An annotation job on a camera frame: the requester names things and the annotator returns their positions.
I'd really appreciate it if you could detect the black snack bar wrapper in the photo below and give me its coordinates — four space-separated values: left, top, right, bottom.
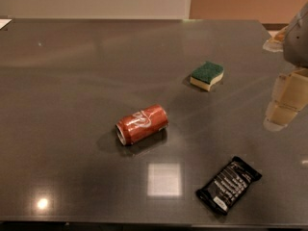
195 156 262 216

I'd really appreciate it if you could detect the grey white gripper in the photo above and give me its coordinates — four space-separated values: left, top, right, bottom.
263 2 308 132

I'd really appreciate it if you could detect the green and yellow sponge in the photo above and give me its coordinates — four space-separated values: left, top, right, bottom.
190 62 224 91

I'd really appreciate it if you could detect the white paper sheet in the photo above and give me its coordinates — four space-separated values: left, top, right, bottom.
0 19 12 30

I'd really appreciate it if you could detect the red coke can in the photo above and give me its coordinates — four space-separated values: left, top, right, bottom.
115 104 168 145

